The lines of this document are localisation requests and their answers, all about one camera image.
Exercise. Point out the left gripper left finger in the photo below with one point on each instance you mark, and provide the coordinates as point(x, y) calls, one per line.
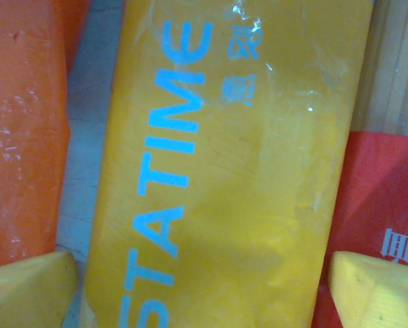
point(26, 294)

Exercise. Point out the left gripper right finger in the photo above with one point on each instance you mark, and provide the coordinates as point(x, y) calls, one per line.
point(378, 294)

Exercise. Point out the red spaghetti bag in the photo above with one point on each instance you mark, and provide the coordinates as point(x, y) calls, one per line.
point(378, 188)

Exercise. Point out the orange pasta bag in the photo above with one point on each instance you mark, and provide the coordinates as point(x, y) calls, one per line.
point(22, 136)

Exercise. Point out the yellow spaghetti bag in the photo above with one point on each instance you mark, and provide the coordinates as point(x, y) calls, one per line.
point(241, 188)

